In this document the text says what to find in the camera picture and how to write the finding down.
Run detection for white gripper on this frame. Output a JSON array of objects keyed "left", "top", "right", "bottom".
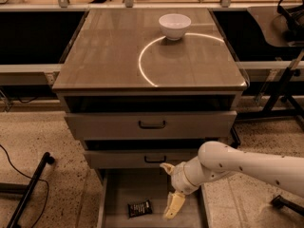
[{"left": 160, "top": 161, "right": 199, "bottom": 219}]

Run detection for black rxbar chocolate wrapper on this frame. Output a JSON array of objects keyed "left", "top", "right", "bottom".
[{"left": 127, "top": 200, "right": 153, "bottom": 218}]

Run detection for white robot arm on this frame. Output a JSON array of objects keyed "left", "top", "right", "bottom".
[{"left": 160, "top": 141, "right": 304, "bottom": 219}]

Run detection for bottom grey drawer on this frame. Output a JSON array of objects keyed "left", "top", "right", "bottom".
[{"left": 97, "top": 168, "right": 209, "bottom": 228}]

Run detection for grey drawer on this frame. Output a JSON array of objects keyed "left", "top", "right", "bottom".
[
  {"left": 66, "top": 111, "right": 237, "bottom": 140},
  {"left": 84, "top": 149, "right": 199, "bottom": 169},
  {"left": 97, "top": 168, "right": 209, "bottom": 228}
]

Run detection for top grey drawer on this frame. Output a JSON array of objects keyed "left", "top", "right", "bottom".
[{"left": 66, "top": 111, "right": 237, "bottom": 140}]

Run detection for middle grey drawer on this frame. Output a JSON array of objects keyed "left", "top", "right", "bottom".
[{"left": 84, "top": 149, "right": 199, "bottom": 169}]

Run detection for grey drawer cabinet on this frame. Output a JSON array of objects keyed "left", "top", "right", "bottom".
[{"left": 51, "top": 7, "right": 248, "bottom": 228}]

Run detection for black cabinet caster wheel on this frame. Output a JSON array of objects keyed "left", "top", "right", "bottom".
[{"left": 230, "top": 127, "right": 241, "bottom": 148}]

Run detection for black stand foot right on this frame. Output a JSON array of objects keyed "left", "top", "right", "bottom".
[{"left": 271, "top": 195, "right": 304, "bottom": 217}]

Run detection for white ceramic bowl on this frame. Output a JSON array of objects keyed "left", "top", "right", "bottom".
[{"left": 159, "top": 13, "right": 192, "bottom": 41}]

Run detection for black floor stand leg left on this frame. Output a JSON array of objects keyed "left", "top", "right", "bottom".
[{"left": 0, "top": 152, "right": 55, "bottom": 228}]

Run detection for black headphones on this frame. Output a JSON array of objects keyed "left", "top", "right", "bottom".
[{"left": 276, "top": 0, "right": 304, "bottom": 41}]

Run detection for black cable on floor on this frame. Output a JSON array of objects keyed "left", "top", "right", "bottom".
[{"left": 0, "top": 143, "right": 50, "bottom": 228}]

